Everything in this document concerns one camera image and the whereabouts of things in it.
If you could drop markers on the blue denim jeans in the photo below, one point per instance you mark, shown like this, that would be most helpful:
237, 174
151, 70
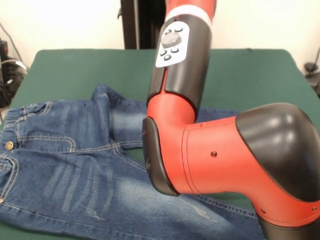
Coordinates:
62, 175

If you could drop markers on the dark green table cloth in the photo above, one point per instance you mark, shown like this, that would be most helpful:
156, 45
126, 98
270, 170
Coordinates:
250, 80

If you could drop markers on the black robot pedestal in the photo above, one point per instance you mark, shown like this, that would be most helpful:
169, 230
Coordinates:
130, 25

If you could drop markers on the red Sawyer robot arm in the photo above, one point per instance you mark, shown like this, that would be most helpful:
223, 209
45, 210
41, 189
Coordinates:
225, 162

